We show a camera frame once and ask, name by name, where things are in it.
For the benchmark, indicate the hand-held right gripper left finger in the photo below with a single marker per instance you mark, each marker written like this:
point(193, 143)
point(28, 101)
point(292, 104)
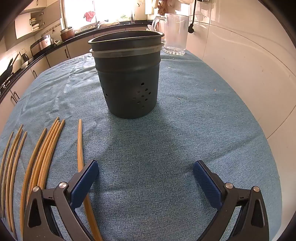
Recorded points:
point(84, 183)

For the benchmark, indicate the black kitchen counter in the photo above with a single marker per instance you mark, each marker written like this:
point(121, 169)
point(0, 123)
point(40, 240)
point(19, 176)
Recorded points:
point(57, 45)

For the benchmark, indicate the dark grey perforated utensil holder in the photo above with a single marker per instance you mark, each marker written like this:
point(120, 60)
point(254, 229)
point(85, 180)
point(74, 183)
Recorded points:
point(129, 81)

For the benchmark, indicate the beige lower kitchen cabinets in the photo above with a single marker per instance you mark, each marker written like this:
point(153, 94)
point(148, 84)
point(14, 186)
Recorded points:
point(76, 49)

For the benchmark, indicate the row of wooden chopsticks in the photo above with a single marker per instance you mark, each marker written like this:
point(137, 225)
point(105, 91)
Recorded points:
point(44, 157)

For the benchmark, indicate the kitchen window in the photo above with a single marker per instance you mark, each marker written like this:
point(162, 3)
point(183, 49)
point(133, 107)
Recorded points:
point(111, 10)

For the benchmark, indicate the tan wooden chopstick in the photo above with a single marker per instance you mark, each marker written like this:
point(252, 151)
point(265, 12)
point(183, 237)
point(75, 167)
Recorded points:
point(80, 143)

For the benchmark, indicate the clear glass beer mug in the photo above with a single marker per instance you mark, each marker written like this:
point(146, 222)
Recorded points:
point(175, 34)

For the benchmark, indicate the red cloth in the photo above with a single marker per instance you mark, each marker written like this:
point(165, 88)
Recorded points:
point(89, 15)

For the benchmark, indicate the steel kettle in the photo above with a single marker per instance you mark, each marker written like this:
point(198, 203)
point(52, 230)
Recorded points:
point(24, 59)

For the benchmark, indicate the silver rice cooker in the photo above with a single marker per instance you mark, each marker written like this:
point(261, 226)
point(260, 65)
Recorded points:
point(40, 45)

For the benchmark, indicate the black wok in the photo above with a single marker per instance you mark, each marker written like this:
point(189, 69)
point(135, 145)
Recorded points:
point(7, 68)

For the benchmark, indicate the beige kitchen cabinets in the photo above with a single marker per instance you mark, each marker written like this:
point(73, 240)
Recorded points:
point(76, 49)
point(23, 25)

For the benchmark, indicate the beige upper kitchen cabinets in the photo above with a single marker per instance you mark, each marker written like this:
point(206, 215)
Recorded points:
point(23, 25)

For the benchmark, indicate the gas stove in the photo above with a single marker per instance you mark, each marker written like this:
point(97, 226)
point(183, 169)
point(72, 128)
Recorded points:
point(5, 83)

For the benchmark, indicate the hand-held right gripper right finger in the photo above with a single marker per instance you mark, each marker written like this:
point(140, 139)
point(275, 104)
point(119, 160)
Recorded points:
point(207, 183)

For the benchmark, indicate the brown clay pot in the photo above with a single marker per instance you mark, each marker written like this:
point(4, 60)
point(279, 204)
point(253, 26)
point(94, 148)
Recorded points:
point(67, 34)

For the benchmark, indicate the blue tablecloth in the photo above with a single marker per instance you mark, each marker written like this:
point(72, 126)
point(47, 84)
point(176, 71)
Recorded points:
point(161, 143)

